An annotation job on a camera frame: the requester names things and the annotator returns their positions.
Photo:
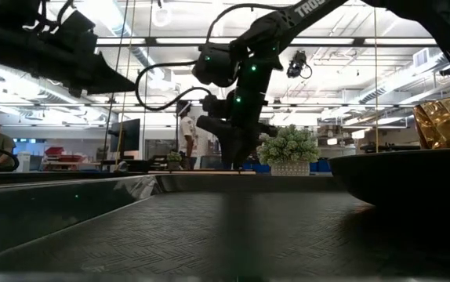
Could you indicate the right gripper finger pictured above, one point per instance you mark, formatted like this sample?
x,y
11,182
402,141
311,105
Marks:
x,y
238,154

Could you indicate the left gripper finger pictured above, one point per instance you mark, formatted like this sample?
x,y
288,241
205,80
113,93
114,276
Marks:
x,y
109,82

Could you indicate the dark round plate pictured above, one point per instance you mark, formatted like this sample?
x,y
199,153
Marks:
x,y
413,180

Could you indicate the amber faceted plastic cup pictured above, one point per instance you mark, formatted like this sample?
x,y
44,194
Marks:
x,y
448,123

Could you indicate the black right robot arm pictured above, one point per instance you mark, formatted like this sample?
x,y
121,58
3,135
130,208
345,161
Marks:
x,y
444,19

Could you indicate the flat red storage tray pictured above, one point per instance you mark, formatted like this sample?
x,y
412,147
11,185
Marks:
x,y
72,158

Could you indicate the dark slanted pole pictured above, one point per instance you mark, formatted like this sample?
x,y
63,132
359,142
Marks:
x,y
111,102

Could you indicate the yellow slanted pole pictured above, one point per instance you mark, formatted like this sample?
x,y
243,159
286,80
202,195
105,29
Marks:
x,y
124,102

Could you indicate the green plant in white pot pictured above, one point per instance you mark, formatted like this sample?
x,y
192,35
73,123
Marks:
x,y
287,147

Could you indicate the thin dark vertical pole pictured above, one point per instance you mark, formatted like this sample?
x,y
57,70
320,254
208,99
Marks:
x,y
146,47

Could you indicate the black computer monitor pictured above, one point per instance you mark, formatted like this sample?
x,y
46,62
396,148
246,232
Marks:
x,y
127,135

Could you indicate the standing person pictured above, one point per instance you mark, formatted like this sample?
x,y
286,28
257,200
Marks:
x,y
187,133

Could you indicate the small potted green plant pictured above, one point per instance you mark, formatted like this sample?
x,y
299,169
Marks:
x,y
173,157

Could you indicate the red storage bin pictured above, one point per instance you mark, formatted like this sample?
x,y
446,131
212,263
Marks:
x,y
54,151

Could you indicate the white container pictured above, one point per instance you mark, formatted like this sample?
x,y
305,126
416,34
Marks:
x,y
24,162

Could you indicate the white ceiling vent unit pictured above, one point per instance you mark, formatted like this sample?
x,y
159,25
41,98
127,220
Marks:
x,y
421,58

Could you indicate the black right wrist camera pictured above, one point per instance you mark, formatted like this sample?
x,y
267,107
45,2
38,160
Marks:
x,y
214,105

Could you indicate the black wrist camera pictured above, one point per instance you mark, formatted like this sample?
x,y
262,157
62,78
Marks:
x,y
214,105
76,29

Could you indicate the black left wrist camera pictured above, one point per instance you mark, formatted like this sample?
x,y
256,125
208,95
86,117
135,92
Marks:
x,y
76,29

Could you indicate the black hanging overhead camera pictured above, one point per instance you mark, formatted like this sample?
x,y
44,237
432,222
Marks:
x,y
297,64

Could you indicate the black overhead frame bar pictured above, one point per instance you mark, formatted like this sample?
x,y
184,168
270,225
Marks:
x,y
327,41

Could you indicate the silver ceiling duct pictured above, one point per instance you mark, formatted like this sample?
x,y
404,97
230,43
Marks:
x,y
385,88

